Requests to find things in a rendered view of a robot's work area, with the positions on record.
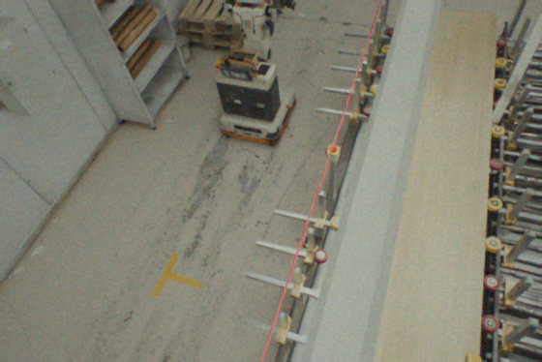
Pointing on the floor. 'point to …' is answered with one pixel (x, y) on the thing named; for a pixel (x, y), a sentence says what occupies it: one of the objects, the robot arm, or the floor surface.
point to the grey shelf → (137, 99)
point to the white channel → (383, 189)
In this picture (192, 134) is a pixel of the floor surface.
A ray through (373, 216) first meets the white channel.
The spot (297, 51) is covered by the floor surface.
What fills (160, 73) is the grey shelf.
